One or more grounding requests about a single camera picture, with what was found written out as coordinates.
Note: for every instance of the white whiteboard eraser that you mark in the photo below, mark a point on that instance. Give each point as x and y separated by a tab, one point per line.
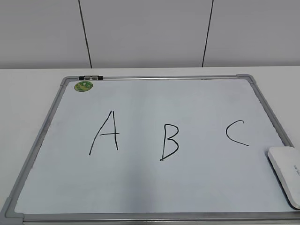
286	163

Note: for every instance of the green round magnet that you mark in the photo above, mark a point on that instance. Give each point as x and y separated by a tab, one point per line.
83	86

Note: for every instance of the black and silver board clip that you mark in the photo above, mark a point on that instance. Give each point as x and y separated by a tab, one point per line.
90	77

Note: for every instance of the white board with grey frame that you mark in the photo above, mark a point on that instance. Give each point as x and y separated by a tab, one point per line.
153	150

